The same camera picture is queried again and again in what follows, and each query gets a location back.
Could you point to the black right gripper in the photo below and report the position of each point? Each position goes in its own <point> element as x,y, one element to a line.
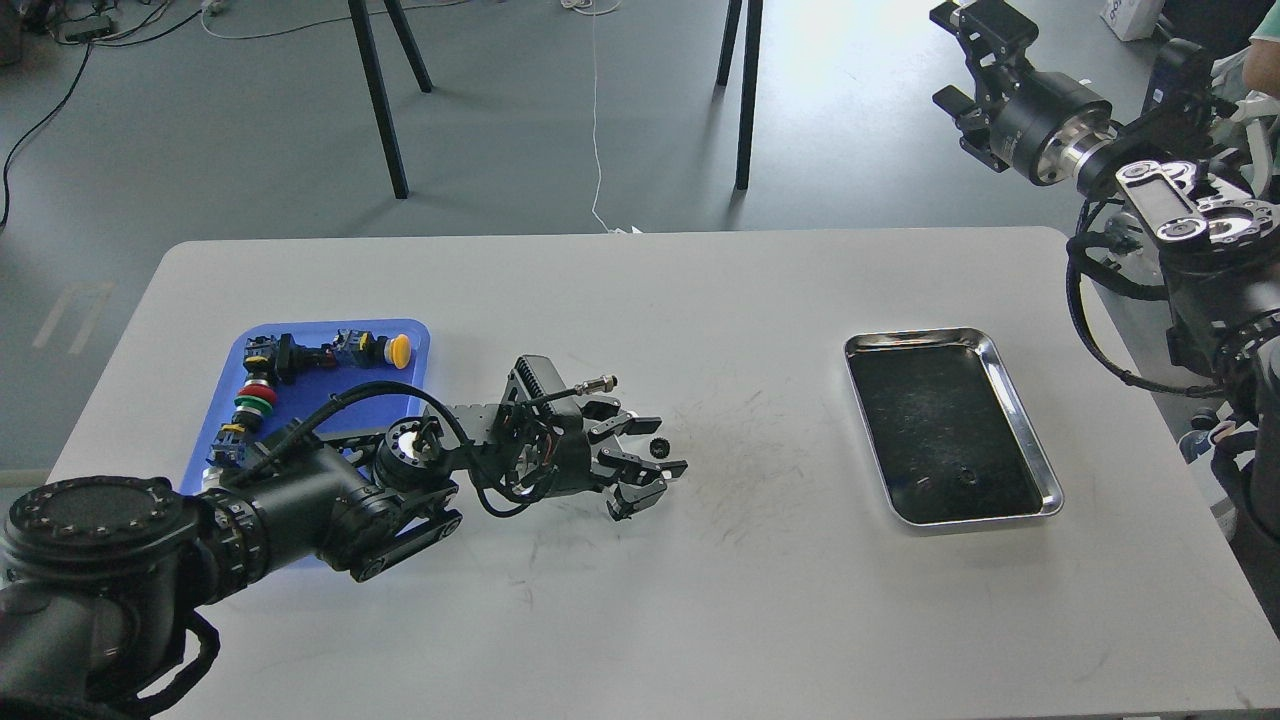
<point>1044,125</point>

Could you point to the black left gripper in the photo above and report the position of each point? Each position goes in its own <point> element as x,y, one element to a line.
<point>553,424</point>

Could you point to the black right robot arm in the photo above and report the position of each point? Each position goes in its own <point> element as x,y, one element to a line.
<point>1162,220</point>

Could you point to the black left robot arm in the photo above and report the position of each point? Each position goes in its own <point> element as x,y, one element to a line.
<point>104,577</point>

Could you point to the white box on floor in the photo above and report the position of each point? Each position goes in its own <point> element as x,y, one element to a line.
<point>1131,20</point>

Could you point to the black tripod right legs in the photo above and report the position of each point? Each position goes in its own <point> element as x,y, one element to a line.
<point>753,11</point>

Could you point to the black tripod legs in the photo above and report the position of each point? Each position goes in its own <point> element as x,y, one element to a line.
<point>753,11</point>
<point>360,18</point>

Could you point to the white office chair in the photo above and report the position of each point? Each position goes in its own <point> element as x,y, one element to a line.
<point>1255,120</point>

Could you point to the person sitting at right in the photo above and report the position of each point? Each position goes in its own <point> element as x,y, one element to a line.
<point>1261,65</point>

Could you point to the silver metal tray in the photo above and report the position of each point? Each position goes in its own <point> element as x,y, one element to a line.
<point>954,446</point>

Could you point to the blue plastic tray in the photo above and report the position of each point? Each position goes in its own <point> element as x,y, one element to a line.
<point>311,390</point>

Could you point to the black tripod left legs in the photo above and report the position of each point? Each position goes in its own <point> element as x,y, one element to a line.
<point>360,18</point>

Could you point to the yellow push button switch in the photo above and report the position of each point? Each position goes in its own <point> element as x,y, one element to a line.
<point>365,350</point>

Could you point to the black selector switch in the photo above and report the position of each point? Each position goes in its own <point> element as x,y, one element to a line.
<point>279,359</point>

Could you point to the red push button switch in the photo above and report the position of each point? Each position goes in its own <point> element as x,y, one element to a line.
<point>259,389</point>

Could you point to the green push button switch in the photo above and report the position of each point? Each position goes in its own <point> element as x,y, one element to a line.
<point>253,405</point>

